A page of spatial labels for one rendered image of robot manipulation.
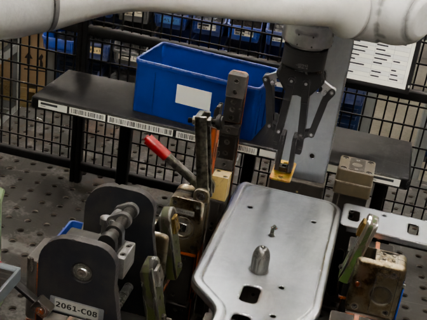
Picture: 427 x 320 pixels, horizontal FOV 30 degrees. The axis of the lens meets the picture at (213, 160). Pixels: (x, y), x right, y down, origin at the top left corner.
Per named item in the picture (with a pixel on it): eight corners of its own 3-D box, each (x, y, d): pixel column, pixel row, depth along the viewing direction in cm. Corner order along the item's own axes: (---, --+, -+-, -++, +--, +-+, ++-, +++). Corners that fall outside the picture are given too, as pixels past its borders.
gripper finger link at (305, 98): (304, 73, 139) (312, 73, 139) (299, 132, 144) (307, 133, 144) (301, 80, 136) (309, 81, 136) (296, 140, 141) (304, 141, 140)
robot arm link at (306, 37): (337, 23, 128) (330, 58, 130) (342, 9, 136) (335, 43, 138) (281, 12, 129) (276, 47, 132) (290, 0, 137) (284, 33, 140)
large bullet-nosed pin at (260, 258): (264, 284, 139) (270, 252, 136) (246, 279, 139) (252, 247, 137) (267, 274, 142) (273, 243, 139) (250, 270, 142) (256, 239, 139)
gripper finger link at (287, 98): (297, 79, 136) (288, 77, 136) (279, 137, 141) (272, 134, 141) (300, 72, 139) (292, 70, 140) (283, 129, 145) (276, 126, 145)
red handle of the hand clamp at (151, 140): (208, 194, 148) (145, 137, 147) (201, 201, 149) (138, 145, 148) (213, 185, 152) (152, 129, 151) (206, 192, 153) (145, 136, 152)
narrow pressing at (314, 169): (323, 185, 173) (355, 35, 158) (272, 173, 175) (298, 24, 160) (323, 184, 174) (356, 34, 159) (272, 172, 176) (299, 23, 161)
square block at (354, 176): (340, 315, 182) (375, 176, 166) (306, 306, 183) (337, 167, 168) (344, 296, 189) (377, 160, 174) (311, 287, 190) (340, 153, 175)
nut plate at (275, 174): (289, 183, 142) (290, 177, 141) (269, 178, 142) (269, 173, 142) (296, 164, 149) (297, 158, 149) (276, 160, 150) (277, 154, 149)
